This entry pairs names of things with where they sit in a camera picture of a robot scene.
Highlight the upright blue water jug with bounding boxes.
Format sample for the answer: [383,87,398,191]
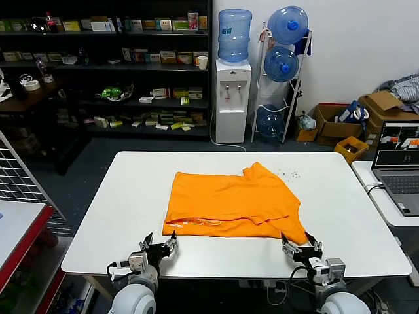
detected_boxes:
[217,9,253,63]

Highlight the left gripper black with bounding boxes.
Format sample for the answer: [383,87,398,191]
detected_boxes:
[139,230,179,266]

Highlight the white wire grid panel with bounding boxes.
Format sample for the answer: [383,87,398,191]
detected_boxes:
[0,130,75,236]

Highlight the blue bag white handles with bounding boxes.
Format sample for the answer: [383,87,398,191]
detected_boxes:
[337,100,370,124]

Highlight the black shelving unit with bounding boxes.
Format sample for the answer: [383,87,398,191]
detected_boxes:
[0,0,213,142]

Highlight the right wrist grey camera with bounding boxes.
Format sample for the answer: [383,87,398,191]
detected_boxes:
[322,257,346,279]

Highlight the pile of grey clothes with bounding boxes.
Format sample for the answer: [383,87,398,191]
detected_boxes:
[378,74,419,114]

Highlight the small white side table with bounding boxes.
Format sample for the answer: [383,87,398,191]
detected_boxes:
[350,160,419,285]

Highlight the white red long box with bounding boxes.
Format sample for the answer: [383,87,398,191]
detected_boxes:
[149,88,171,100]

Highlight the green plastic bag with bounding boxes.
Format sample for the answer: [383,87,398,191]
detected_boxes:
[95,84,134,103]

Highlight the white wire jug rack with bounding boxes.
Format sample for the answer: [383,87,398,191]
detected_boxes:
[250,21,312,144]

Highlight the pink cloth on rack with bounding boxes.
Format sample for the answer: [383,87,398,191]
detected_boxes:
[257,28,274,50]

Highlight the cardboard box with flap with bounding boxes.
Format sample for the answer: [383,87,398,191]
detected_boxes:
[357,90,419,147]

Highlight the grey laptop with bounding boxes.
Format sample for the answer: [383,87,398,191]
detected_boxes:
[371,120,419,217]

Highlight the brown wooden table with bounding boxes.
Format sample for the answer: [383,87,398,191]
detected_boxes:
[0,78,92,177]

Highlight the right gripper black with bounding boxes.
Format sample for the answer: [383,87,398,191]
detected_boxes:
[280,231,325,276]

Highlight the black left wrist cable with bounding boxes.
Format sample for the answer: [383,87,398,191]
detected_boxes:
[106,260,132,282]

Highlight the red-edged white table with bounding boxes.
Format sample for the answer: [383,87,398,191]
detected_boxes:
[0,200,66,314]

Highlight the yellow plastic bin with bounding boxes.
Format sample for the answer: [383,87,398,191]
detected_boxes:
[333,135,369,164]

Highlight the cola bottle red cap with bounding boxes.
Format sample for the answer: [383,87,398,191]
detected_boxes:
[45,12,59,34]

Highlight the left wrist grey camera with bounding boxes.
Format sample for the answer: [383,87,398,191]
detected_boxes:
[128,251,147,273]

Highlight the white dispenser hose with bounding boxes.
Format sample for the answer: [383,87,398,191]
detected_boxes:
[209,107,247,153]

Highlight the orange white box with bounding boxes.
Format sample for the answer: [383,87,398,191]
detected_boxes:
[160,50,178,65]

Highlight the grey plastic bag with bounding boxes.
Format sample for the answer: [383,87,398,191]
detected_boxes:
[296,111,317,131]

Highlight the orange t-shirt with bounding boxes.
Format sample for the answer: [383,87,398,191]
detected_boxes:
[162,162,310,246]

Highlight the white water dispenser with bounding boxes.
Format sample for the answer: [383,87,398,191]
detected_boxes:
[214,58,252,144]

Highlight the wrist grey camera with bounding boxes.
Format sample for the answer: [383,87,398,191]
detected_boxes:
[322,257,346,279]
[128,251,147,273]

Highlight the open brown cardboard box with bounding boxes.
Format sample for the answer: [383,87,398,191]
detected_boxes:
[312,103,364,147]

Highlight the blue water jug lying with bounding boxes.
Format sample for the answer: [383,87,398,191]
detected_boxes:
[256,104,285,138]
[263,46,299,83]
[267,5,309,46]

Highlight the small cardboard box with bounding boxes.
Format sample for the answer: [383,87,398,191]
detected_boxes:
[293,126,318,143]

